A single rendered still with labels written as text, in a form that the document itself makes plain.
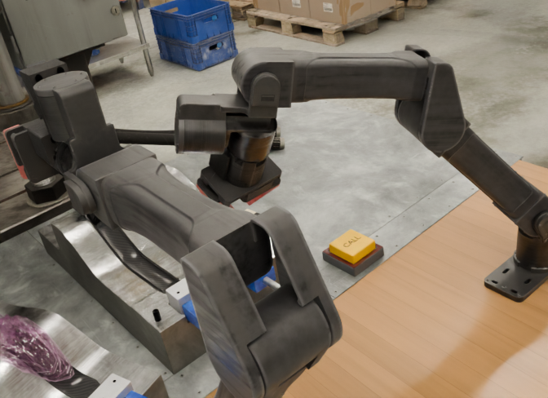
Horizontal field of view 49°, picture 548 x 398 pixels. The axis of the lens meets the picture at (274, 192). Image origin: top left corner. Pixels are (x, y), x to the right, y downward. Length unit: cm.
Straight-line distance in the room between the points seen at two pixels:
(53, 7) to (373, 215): 94
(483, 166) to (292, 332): 53
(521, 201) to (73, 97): 66
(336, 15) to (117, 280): 401
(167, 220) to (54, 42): 119
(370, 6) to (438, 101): 421
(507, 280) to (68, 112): 74
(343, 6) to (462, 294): 392
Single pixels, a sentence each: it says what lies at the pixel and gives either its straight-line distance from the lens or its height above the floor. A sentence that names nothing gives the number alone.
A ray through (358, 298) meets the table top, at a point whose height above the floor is 80.
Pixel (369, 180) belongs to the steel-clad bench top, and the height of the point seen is 80.
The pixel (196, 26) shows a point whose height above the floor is 34.
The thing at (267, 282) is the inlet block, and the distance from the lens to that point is 94.
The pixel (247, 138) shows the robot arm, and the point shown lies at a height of 117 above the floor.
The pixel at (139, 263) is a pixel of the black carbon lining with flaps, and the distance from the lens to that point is 109.
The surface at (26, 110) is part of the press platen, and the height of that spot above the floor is 103.
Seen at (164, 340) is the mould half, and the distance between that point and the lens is 93.
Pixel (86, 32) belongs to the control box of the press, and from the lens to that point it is 168.
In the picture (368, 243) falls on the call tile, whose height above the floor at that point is 84.
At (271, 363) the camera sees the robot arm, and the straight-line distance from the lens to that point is 46.
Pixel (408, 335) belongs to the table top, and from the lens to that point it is 97.
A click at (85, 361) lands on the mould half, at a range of 97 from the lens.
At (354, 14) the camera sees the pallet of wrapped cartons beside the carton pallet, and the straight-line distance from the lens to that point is 489.
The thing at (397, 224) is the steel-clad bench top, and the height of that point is 80.
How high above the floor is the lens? 149
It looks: 31 degrees down
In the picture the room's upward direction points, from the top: 10 degrees counter-clockwise
